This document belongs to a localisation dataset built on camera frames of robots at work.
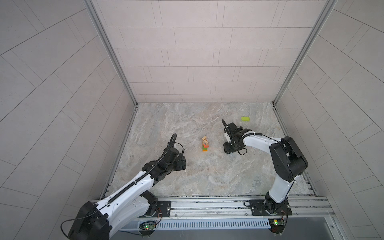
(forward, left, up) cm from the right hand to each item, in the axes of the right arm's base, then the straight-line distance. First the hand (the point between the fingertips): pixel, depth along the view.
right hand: (227, 149), depth 94 cm
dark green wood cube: (0, +15, +4) cm, 15 cm away
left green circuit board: (-37, +42, +5) cm, 57 cm away
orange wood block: (-1, +15, +3) cm, 15 cm away
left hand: (-9, +26, +7) cm, 29 cm away
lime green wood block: (+23, -17, +1) cm, 28 cm away
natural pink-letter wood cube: (+1, +14, +10) cm, 18 cm away
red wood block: (-1, +14, +7) cm, 16 cm away
